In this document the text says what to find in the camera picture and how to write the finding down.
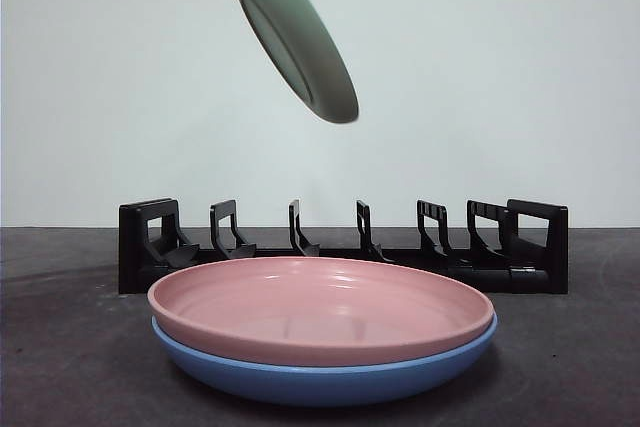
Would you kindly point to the blue plate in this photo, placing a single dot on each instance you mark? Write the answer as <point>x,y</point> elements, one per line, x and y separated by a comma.
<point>325,387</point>

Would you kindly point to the green plate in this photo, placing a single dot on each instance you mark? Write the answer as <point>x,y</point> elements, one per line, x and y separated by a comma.
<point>300,37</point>

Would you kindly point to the black dish rack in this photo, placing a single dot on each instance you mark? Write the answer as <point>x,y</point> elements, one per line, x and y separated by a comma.
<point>550,247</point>

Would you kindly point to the pink plate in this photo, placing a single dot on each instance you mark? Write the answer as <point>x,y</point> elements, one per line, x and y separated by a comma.
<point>320,307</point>

